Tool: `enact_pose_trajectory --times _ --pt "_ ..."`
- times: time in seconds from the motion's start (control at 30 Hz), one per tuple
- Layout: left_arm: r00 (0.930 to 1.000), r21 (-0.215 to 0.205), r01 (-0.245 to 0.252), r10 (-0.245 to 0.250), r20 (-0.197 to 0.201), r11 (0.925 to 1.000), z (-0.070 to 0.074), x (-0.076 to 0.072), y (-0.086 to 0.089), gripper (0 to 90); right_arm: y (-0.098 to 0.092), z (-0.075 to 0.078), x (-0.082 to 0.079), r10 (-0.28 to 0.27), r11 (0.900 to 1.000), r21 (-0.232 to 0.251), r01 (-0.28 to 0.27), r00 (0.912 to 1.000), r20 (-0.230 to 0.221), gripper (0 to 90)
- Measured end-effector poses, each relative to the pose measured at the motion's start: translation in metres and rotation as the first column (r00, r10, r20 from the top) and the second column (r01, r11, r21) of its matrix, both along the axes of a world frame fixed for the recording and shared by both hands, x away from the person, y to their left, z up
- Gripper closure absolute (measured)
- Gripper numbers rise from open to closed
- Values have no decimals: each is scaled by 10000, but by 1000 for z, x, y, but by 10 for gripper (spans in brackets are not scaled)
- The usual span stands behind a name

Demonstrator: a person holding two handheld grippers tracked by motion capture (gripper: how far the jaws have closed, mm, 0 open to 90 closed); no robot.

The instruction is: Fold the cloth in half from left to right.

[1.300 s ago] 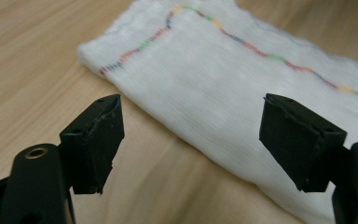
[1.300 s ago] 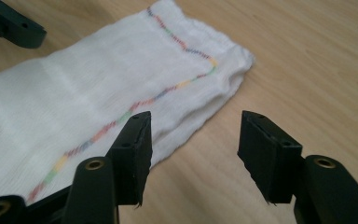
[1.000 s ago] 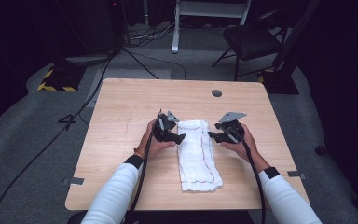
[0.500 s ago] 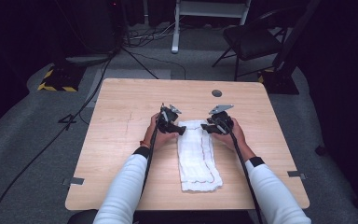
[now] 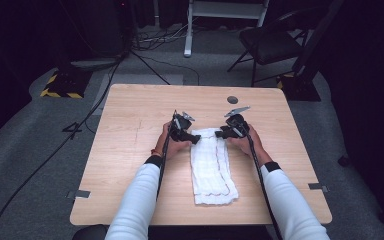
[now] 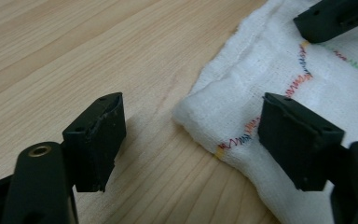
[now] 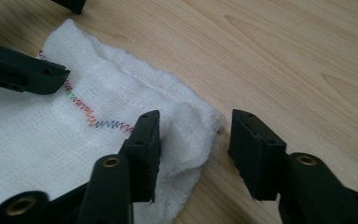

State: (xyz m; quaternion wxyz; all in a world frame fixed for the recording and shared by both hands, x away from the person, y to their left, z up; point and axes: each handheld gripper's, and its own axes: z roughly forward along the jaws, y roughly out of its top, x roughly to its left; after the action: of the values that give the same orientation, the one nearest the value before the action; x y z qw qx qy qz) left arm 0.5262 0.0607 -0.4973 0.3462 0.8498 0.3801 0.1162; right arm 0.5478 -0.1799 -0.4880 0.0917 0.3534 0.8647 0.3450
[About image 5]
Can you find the small black floor object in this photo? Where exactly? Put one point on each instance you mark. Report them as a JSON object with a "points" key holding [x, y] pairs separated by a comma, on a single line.
{"points": [[344, 160]]}

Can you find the white towel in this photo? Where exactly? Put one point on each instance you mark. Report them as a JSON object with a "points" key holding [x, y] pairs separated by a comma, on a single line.
{"points": [[213, 170]]}

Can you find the dark round table grommet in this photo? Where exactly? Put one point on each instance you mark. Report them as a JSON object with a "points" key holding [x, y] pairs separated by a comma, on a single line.
{"points": [[232, 100]]}

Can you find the person's left hand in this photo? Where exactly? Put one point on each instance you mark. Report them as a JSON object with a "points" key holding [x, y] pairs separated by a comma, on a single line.
{"points": [[176, 148]]}

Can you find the black computer tower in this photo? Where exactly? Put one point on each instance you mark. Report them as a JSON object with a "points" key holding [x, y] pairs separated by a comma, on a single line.
{"points": [[103, 30]]}

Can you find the black stand with striped base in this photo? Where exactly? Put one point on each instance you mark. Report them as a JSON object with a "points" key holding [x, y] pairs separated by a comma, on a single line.
{"points": [[305, 66]]}

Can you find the black folding chair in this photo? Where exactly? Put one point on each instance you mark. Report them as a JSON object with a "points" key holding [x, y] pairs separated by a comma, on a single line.
{"points": [[270, 45]]}

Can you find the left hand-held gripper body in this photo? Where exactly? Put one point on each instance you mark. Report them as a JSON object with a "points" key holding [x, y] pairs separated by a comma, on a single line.
{"points": [[180, 128]]}

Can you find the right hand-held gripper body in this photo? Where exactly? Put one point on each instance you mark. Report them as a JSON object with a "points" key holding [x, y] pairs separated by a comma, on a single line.
{"points": [[237, 126]]}

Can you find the white metal desk frame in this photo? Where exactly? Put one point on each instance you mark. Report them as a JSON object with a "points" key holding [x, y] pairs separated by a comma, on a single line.
{"points": [[223, 10]]}

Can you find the red wrist band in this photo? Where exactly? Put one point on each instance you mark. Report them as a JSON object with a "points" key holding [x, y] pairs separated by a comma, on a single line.
{"points": [[156, 152]]}

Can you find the striped black stand base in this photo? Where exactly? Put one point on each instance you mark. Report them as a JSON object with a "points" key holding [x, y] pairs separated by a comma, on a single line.
{"points": [[66, 85]]}

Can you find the black stool seat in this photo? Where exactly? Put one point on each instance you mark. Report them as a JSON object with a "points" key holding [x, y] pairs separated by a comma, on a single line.
{"points": [[90, 232]]}

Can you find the grey tape strip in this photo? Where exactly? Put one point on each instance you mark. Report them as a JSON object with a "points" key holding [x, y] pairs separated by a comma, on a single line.
{"points": [[80, 193], [317, 186]]}

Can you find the person's right hand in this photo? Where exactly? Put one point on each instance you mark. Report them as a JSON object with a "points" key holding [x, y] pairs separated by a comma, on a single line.
{"points": [[251, 146]]}

